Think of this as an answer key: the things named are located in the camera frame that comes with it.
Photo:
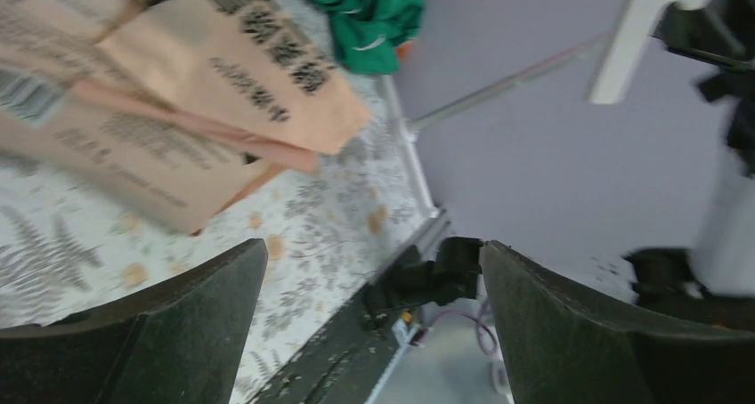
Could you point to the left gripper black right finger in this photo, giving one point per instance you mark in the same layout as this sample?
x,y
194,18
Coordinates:
x,y
564,342

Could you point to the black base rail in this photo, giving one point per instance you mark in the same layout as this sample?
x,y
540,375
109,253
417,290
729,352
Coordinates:
x,y
347,358

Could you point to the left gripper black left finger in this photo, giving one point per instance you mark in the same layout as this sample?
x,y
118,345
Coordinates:
x,y
179,341

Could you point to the green sweatshirt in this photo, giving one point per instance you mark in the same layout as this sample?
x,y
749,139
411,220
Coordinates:
x,y
367,35

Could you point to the pink cat litter bag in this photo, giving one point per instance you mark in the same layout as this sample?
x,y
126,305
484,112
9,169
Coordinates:
x,y
179,107

